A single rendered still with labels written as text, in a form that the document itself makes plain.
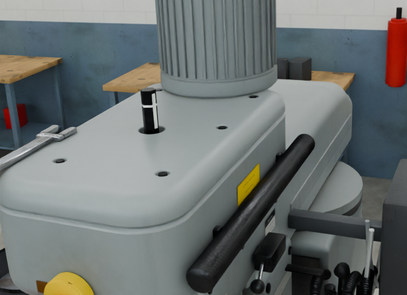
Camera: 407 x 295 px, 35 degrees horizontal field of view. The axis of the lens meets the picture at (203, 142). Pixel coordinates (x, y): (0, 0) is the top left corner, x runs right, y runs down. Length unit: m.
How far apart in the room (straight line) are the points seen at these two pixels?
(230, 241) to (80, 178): 0.19
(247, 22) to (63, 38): 5.25
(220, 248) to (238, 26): 0.39
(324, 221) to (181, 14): 0.46
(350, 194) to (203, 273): 0.79
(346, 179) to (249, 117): 0.64
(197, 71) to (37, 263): 0.40
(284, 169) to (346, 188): 0.54
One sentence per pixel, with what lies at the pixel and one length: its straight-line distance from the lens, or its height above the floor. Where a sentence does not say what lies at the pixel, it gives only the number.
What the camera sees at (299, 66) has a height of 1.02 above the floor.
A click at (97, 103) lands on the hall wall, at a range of 6.21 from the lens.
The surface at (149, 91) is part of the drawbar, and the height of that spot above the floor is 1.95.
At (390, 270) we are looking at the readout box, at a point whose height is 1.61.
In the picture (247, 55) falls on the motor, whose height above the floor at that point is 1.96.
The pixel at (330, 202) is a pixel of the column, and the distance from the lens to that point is 1.43.
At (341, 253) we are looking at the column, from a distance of 1.46.
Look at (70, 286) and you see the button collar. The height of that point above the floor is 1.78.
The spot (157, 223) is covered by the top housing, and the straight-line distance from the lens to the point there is 0.71.
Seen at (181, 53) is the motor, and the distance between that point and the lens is 1.04.
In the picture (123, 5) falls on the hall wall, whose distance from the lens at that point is 5.83.
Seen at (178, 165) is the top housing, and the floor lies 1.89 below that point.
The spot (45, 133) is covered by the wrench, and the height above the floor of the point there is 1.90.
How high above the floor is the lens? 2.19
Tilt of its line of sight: 21 degrees down
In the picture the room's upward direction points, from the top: 3 degrees counter-clockwise
